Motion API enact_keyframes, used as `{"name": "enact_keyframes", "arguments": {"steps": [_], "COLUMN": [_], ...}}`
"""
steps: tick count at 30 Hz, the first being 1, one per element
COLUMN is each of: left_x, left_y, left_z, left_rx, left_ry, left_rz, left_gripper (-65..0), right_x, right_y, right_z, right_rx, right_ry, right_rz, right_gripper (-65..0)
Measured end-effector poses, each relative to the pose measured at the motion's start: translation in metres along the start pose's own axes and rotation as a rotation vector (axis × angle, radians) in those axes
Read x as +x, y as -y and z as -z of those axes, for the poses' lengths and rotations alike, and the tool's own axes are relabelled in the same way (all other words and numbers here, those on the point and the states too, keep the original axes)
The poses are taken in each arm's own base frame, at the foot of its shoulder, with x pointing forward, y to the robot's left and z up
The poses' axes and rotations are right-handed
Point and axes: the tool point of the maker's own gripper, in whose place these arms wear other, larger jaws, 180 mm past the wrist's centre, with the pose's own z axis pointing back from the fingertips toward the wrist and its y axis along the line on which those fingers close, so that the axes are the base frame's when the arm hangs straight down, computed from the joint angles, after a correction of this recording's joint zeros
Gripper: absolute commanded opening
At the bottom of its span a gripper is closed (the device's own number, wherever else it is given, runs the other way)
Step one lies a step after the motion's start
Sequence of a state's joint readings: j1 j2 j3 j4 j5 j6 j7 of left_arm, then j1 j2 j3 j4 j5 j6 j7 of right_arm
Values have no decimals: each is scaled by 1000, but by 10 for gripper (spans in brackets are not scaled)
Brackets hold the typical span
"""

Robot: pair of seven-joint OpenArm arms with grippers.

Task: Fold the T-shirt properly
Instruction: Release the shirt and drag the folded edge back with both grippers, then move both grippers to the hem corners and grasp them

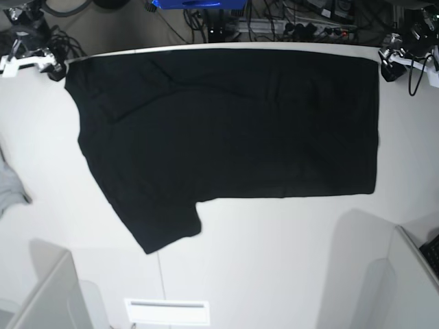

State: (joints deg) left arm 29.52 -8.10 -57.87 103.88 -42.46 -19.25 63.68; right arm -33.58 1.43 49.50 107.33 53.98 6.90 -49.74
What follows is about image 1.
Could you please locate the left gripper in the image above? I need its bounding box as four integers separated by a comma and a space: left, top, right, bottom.
379, 23, 436, 82

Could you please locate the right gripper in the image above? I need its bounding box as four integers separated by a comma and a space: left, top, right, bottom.
10, 25, 69, 82

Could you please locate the black T-shirt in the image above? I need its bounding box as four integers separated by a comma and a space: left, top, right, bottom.
64, 49, 379, 254

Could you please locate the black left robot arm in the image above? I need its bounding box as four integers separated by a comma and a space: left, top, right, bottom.
379, 1, 438, 88

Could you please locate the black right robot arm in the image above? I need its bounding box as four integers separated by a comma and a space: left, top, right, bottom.
1, 1, 67, 82

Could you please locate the blue box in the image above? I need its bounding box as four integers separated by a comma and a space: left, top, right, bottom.
150, 0, 247, 10

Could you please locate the grey cloth at table edge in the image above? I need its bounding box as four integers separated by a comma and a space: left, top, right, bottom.
0, 149, 33, 218

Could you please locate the black keyboard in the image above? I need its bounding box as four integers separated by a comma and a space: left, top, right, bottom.
420, 236, 439, 275

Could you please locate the right white partition panel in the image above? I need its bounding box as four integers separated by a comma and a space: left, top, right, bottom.
392, 226, 438, 328

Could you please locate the white partition panel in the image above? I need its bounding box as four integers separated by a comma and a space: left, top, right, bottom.
5, 251, 94, 328
392, 226, 438, 328

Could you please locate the left white partition panel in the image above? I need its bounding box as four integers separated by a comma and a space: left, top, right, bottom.
5, 251, 94, 328

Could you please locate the coiled black cable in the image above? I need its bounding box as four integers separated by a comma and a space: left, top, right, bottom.
44, 29, 87, 64

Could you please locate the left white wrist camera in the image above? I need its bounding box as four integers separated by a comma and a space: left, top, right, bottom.
389, 54, 439, 88

